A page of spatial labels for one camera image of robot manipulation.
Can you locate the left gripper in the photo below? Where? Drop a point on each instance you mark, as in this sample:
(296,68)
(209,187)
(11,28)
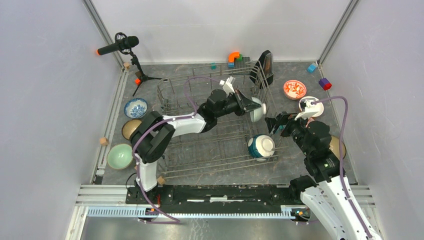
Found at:
(245,104)

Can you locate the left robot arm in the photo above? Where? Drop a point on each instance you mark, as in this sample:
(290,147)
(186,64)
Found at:
(152,137)

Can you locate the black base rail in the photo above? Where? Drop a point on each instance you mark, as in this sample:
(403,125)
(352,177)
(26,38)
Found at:
(223,199)

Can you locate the orange curved toy block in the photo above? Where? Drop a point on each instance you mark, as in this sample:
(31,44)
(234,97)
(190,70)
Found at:
(233,56)

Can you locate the white bowl orange pattern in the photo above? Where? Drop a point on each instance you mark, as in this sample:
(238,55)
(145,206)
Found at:
(294,89)

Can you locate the small wooden cube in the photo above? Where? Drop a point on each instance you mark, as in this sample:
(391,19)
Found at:
(103,141)

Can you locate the pale green bowl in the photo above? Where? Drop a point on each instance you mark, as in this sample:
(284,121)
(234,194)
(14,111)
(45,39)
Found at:
(120,156)

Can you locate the dark brown banded bowl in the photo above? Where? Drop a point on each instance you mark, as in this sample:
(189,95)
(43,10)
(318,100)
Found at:
(129,127)

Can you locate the purple red toy block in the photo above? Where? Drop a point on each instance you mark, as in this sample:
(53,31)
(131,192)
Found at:
(325,84)

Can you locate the wooden cube near rail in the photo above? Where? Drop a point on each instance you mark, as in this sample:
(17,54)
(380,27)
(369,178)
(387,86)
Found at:
(161,181)

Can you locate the blue toy block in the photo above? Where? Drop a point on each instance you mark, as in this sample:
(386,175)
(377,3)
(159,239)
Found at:
(312,67)

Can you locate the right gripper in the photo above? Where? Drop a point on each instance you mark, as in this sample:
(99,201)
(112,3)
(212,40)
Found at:
(281,118)

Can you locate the grey studded base plate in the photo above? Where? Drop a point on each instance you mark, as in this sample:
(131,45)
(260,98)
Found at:
(243,63)

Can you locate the pink brown flower bowl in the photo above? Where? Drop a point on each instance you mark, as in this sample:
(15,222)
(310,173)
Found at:
(334,147)

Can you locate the black microphone orange tip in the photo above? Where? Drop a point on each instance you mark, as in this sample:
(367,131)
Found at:
(122,43)

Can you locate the teal bowl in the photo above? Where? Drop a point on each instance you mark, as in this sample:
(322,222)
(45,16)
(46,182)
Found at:
(260,147)

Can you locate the light green ribbed bowl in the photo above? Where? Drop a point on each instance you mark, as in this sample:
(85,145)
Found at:
(258,113)

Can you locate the white blue rimmed bowl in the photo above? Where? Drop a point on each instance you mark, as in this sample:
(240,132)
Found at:
(136,108)

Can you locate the blue white patterned bowl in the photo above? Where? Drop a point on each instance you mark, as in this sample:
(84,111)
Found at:
(310,120)

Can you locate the black microphone tripod stand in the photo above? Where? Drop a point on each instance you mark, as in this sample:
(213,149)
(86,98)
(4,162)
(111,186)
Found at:
(141,77)

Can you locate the black metronome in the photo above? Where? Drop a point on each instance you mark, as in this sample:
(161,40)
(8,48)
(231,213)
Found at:
(262,73)

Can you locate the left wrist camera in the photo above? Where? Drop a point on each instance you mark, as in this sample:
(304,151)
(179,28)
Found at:
(227,85)

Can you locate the grey wire dish rack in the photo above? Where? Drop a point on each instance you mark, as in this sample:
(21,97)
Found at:
(223,148)

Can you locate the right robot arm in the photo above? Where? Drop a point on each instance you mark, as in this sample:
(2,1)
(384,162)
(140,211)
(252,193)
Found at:
(325,190)

